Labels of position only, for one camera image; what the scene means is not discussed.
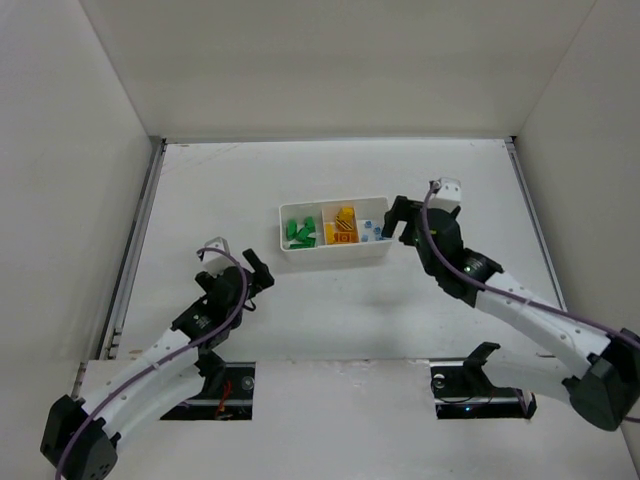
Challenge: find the yellow sloped lego brick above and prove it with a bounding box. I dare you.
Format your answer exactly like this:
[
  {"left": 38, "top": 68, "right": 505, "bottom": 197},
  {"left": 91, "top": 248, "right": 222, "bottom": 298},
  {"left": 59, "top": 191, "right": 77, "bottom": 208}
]
[{"left": 335, "top": 207, "right": 355, "bottom": 232}]

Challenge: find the green lego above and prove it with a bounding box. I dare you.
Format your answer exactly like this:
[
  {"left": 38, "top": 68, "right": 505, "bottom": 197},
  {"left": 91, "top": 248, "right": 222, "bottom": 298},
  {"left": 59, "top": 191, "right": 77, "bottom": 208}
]
[
  {"left": 288, "top": 238, "right": 316, "bottom": 250},
  {"left": 304, "top": 216, "right": 316, "bottom": 233}
]

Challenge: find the green square lego brick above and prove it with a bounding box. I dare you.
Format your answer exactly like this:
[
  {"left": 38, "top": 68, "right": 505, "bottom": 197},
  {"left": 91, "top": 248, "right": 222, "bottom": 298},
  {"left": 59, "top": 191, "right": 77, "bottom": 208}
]
[{"left": 296, "top": 227, "right": 311, "bottom": 242}]

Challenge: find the yellow rectangular lego brick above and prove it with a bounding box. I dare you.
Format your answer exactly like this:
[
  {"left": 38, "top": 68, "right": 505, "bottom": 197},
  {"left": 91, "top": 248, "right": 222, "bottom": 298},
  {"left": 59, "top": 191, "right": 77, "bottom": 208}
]
[{"left": 324, "top": 223, "right": 336, "bottom": 245}]

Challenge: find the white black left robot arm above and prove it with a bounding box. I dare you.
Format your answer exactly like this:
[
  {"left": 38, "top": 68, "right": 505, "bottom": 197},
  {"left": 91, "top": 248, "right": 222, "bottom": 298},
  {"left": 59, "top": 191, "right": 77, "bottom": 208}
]
[{"left": 40, "top": 237, "right": 275, "bottom": 479}]

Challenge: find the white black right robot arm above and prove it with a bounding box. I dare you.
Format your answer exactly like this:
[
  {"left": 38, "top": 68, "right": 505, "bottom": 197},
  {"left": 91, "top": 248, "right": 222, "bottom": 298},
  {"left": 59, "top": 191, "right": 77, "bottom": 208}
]
[{"left": 382, "top": 189, "right": 639, "bottom": 431}]

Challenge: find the white divided plastic container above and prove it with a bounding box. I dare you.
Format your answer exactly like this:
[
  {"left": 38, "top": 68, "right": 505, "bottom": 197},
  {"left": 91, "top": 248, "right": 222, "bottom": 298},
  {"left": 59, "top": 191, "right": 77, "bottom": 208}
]
[{"left": 279, "top": 197, "right": 391, "bottom": 264}]

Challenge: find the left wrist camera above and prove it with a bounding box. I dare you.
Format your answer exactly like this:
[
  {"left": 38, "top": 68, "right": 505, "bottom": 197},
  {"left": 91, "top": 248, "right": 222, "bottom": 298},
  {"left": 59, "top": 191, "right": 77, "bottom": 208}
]
[{"left": 196, "top": 236, "right": 233, "bottom": 276}]

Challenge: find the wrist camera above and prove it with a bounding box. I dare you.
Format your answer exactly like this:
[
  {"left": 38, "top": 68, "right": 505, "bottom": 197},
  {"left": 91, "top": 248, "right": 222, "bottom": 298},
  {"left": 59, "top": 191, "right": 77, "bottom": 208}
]
[
  {"left": 196, "top": 236, "right": 233, "bottom": 276},
  {"left": 428, "top": 177, "right": 462, "bottom": 213}
]

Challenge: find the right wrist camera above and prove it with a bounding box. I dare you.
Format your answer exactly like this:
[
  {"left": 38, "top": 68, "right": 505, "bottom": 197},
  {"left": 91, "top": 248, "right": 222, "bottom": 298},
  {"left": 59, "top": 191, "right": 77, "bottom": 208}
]
[{"left": 428, "top": 177, "right": 462, "bottom": 213}]

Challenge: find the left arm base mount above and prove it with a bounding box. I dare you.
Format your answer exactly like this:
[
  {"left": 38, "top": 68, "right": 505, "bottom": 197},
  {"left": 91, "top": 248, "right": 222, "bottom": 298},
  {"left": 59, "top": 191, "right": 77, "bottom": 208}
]
[{"left": 161, "top": 357, "right": 256, "bottom": 421}]

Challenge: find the right aluminium rail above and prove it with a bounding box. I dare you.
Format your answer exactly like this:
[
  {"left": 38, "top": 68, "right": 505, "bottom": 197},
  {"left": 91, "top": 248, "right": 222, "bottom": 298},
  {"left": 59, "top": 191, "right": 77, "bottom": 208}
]
[{"left": 504, "top": 136, "right": 567, "bottom": 310}]

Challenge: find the aluminium rail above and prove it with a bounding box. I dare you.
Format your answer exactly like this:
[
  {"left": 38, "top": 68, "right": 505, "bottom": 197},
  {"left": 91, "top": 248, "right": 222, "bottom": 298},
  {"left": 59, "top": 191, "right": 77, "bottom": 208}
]
[
  {"left": 92, "top": 136, "right": 167, "bottom": 360},
  {"left": 504, "top": 136, "right": 567, "bottom": 310}
]

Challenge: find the left aluminium rail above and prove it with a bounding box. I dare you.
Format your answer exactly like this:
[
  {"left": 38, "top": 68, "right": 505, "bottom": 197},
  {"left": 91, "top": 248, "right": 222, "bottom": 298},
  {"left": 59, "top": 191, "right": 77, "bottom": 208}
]
[{"left": 92, "top": 136, "right": 167, "bottom": 360}]

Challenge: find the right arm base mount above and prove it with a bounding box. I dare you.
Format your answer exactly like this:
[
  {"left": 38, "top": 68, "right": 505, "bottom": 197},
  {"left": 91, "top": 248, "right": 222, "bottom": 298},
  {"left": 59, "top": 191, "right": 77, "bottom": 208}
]
[{"left": 429, "top": 342, "right": 537, "bottom": 420}]

